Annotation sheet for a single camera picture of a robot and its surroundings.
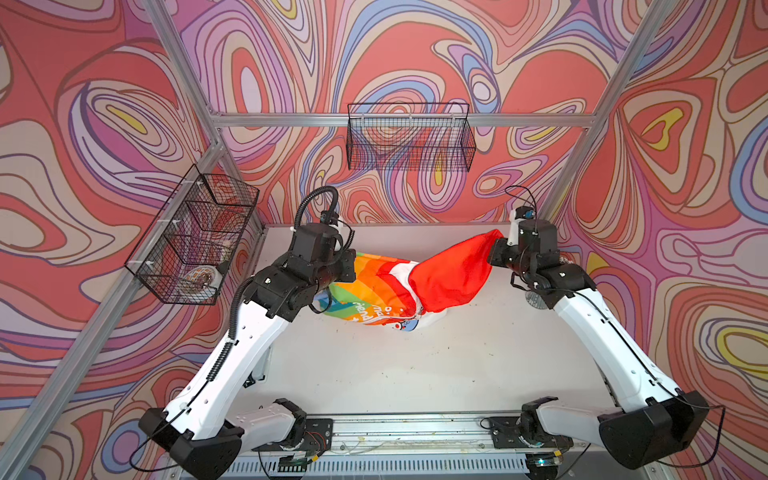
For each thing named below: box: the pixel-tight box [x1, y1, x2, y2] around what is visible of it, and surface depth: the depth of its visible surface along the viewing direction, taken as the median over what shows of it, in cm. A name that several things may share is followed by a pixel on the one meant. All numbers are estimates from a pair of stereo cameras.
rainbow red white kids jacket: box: [314, 229, 505, 332], surface depth 78 cm
